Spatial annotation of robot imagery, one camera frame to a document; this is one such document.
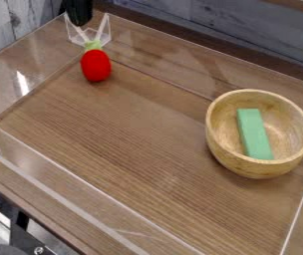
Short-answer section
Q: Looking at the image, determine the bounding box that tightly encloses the red plush strawberry toy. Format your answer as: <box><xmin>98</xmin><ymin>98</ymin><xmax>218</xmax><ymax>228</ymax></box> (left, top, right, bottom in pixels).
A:
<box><xmin>80</xmin><ymin>40</ymin><xmax>113</xmax><ymax>82</ymax></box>

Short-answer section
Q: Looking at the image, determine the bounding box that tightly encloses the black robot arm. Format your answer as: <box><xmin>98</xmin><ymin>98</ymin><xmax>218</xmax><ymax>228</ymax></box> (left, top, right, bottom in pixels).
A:
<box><xmin>64</xmin><ymin>0</ymin><xmax>94</xmax><ymax>26</ymax></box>

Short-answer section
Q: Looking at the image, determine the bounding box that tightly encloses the clear acrylic tray barrier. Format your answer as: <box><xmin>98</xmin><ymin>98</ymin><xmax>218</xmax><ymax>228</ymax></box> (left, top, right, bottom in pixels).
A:
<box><xmin>0</xmin><ymin>14</ymin><xmax>303</xmax><ymax>255</ymax></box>

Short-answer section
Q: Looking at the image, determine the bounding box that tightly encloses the green rectangular block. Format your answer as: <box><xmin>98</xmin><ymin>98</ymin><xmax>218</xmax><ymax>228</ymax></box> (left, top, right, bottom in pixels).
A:
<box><xmin>237</xmin><ymin>109</ymin><xmax>274</xmax><ymax>160</ymax></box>

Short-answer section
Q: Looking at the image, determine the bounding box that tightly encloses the wooden bowl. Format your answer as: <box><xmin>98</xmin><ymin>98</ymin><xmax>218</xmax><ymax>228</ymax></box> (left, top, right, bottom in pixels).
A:
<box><xmin>206</xmin><ymin>89</ymin><xmax>303</xmax><ymax>179</ymax></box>

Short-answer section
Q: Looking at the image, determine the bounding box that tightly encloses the black table leg frame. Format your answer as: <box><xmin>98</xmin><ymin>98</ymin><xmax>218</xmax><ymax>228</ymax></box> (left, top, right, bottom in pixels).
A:
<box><xmin>10</xmin><ymin>210</ymin><xmax>56</xmax><ymax>255</ymax></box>

